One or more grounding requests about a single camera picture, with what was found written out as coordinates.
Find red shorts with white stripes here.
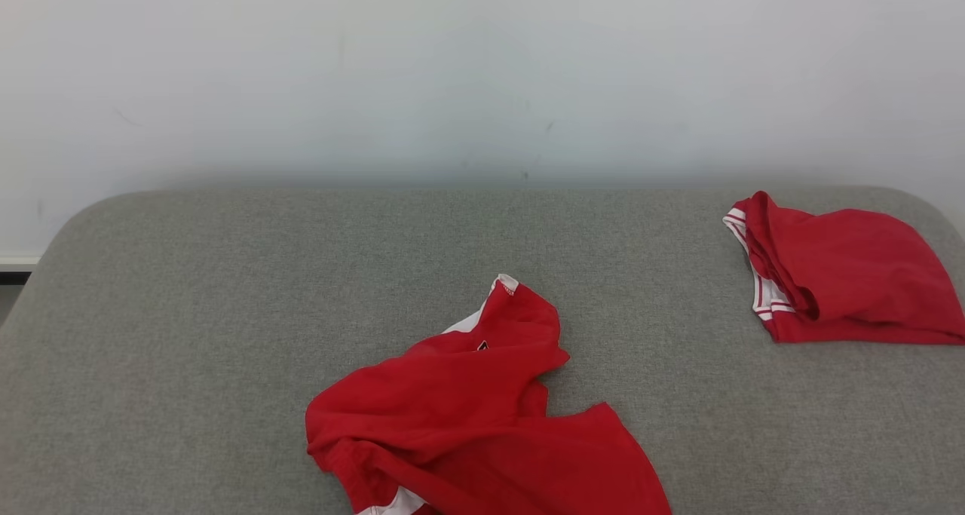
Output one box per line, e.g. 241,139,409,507
305,273,673,515

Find red jersey with white sleeves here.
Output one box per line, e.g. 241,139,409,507
721,190,965,347

